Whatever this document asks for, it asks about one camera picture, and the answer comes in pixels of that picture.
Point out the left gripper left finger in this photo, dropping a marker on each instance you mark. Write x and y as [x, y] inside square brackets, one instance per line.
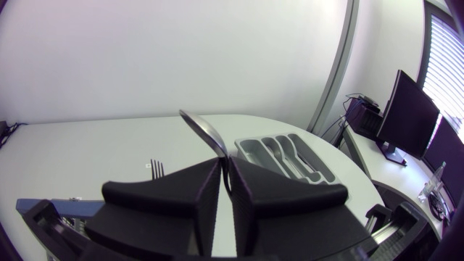
[163, 203]

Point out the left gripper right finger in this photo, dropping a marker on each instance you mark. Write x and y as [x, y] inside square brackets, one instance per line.
[282, 210]

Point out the steel spoon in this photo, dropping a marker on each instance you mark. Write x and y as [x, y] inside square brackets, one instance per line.
[206, 132]

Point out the grey cutlery tray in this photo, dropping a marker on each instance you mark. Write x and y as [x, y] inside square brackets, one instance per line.
[253, 152]

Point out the steel fork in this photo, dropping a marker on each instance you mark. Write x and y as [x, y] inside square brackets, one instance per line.
[157, 169]
[295, 159]

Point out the white desk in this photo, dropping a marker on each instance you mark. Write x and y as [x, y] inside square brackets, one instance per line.
[391, 177]

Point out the clear plastic bottle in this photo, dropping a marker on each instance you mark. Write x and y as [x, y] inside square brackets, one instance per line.
[431, 185]

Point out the dark screen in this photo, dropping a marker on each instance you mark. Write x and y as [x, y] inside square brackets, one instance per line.
[447, 156]
[407, 112]

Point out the window blinds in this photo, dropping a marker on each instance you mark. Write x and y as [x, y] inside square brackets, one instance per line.
[446, 72]

